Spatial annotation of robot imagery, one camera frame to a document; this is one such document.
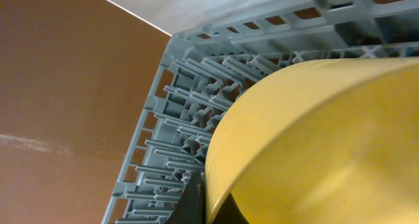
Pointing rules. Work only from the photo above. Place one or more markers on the yellow bowl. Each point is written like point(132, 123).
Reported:
point(323, 141)

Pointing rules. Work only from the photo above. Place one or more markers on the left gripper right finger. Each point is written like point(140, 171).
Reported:
point(230, 213)

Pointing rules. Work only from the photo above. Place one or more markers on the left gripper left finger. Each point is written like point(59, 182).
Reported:
point(191, 207)

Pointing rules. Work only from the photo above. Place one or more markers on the grey dishwasher rack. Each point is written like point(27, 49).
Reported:
point(203, 70)

